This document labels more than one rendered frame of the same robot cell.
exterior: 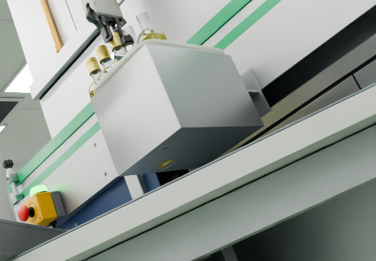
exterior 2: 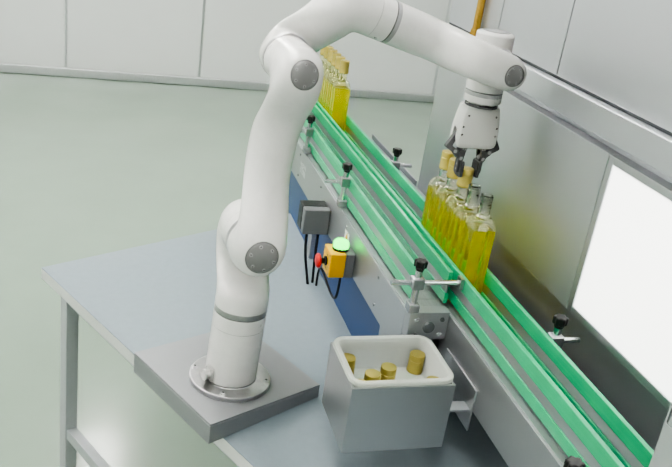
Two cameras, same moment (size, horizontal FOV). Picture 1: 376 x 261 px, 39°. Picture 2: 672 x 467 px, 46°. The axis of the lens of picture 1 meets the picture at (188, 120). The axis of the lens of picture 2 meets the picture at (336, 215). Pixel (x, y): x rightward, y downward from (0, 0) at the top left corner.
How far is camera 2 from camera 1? 150 cm
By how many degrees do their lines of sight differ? 53
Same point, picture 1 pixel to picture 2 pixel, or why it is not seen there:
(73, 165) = (366, 259)
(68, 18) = (498, 13)
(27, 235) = (237, 422)
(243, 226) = not seen: outside the picture
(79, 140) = (380, 246)
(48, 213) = (335, 274)
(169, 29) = (529, 196)
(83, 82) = not seen: hidden behind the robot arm
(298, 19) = (508, 426)
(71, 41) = not seen: hidden behind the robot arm
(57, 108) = (449, 82)
